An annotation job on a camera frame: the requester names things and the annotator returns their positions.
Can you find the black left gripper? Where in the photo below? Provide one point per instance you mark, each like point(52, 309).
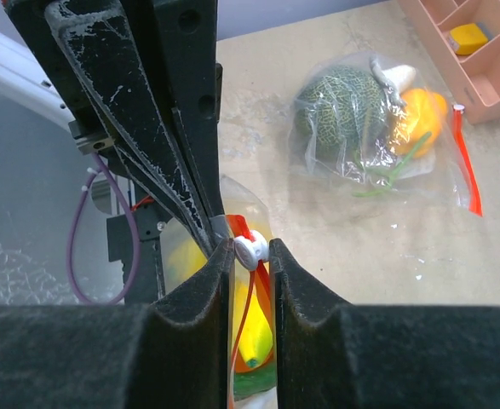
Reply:
point(148, 71)

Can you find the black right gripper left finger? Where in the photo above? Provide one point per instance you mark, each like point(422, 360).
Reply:
point(174, 353)

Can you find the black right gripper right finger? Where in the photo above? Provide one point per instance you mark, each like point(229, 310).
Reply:
point(331, 353)

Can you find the green cucumber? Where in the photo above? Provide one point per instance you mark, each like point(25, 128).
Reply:
point(251, 383)

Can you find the yellow banana bunch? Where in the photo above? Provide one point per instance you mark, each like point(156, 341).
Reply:
point(182, 259)

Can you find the green netted melon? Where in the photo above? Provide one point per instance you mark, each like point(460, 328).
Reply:
point(343, 121)

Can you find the clear zip bag orange zipper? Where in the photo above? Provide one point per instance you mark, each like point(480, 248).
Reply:
point(445, 173)

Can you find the orange fruit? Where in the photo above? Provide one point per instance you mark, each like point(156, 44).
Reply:
point(425, 111)

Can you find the white garlic bulbs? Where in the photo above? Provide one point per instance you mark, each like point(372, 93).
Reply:
point(395, 80)

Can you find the pink plastic file organizer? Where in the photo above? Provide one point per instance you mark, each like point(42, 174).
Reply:
point(473, 80)

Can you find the yellow block in organizer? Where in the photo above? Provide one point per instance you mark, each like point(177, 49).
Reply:
point(466, 39)

